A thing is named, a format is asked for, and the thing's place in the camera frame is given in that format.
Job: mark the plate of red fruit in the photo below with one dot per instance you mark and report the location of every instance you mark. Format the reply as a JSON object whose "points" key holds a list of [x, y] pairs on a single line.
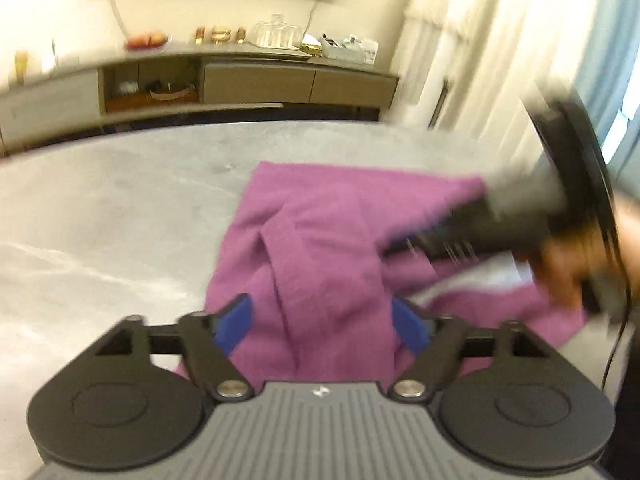
{"points": [[145, 41]]}

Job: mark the golden ornaments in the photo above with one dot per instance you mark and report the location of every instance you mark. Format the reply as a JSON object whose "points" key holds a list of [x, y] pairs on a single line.
{"points": [[220, 35]]}

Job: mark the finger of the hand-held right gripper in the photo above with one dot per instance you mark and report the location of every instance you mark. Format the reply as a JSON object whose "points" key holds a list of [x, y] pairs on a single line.
{"points": [[470, 237]]}

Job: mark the purple sweater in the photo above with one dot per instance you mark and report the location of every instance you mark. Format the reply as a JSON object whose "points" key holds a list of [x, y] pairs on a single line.
{"points": [[320, 240]]}

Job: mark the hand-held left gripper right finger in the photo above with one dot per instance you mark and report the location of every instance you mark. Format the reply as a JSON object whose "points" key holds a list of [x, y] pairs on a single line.
{"points": [[407, 327]]}

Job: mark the yellow bottle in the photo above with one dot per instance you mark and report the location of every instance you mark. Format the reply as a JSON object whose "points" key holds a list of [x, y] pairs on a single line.
{"points": [[21, 67]]}

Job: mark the white box of small things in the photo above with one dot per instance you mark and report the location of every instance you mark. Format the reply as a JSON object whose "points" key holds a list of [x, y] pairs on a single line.
{"points": [[350, 49]]}

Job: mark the person's right hand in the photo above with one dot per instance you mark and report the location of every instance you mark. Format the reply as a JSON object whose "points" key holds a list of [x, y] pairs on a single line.
{"points": [[562, 267]]}

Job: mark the white curtain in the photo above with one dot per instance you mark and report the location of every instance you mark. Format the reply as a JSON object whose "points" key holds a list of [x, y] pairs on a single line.
{"points": [[480, 35]]}

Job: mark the blue curtain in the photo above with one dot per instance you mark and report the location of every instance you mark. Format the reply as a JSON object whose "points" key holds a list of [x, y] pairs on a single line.
{"points": [[617, 35]]}

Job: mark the clear glass containers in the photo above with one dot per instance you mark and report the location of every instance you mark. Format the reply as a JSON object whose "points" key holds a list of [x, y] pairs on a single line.
{"points": [[275, 32]]}

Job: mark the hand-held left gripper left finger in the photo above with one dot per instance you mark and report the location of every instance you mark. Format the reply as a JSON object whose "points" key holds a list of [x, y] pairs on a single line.
{"points": [[235, 322]]}

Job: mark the long grey sideboard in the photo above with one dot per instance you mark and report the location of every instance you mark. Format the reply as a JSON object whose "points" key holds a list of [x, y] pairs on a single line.
{"points": [[250, 82]]}

